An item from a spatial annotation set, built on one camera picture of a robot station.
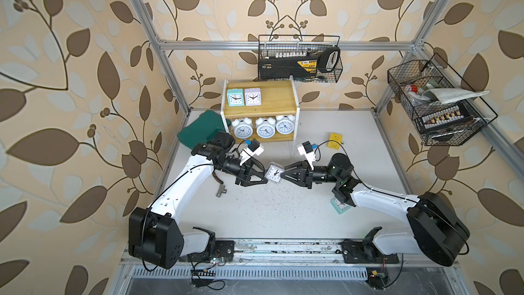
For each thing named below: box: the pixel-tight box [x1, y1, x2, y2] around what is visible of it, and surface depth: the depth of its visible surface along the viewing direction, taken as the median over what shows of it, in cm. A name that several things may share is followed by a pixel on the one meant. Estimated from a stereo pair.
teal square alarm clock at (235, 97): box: [226, 88, 245, 107], surface depth 77 cm
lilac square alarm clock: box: [244, 87, 262, 106], surface depth 77 cm
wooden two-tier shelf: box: [220, 75, 301, 143], surface depth 80 cm
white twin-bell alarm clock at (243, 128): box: [231, 116, 254, 140], surface depth 86 cm
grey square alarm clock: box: [266, 161, 285, 183], surface depth 69 cm
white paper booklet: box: [422, 88, 490, 104], surface depth 63 cm
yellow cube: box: [327, 132, 344, 151], surface depth 104 cm
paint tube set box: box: [420, 103, 473, 131], surface depth 68 cm
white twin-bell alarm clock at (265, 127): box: [255, 116, 277, 139], surface depth 86 cm
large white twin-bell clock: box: [275, 114, 296, 135], surface depth 87 cm
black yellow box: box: [257, 55, 319, 80], surface depth 85 cm
